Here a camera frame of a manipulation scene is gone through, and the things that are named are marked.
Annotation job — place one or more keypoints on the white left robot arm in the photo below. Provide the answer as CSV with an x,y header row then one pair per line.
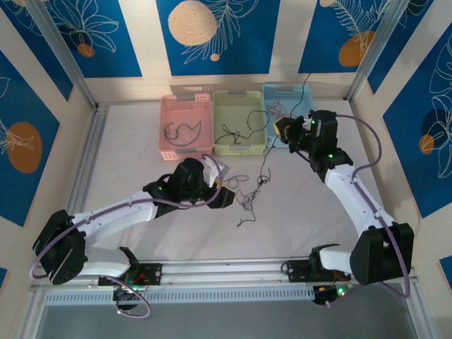
x,y
116,215

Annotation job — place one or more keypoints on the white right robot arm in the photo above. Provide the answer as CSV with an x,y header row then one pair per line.
x,y
353,197

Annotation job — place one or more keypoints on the blue plastic basket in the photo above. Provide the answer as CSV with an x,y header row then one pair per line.
x,y
275,93

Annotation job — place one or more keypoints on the green plastic basket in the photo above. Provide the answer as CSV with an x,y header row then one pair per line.
x,y
233,113

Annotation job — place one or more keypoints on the pink plastic basket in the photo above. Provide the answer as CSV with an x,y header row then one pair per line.
x,y
183,109

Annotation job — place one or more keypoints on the black controller board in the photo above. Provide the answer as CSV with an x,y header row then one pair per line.
x,y
323,296
127,298

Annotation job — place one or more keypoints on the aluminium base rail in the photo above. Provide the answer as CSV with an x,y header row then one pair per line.
x,y
219,273

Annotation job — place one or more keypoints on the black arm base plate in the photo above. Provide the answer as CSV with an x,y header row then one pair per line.
x,y
152,273
296,272

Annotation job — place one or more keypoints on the blue floral wall panel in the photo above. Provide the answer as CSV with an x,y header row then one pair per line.
x,y
106,42
247,35
423,88
318,35
42,63
17,88
395,53

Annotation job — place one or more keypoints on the aluminium side rail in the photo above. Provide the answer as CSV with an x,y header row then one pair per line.
x,y
93,141

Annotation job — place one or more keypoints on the aluminium corner post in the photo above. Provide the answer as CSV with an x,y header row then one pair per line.
x,y
374,46
63,46

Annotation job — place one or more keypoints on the aluminium frame leg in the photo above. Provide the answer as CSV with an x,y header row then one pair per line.
x,y
33,314
416,310

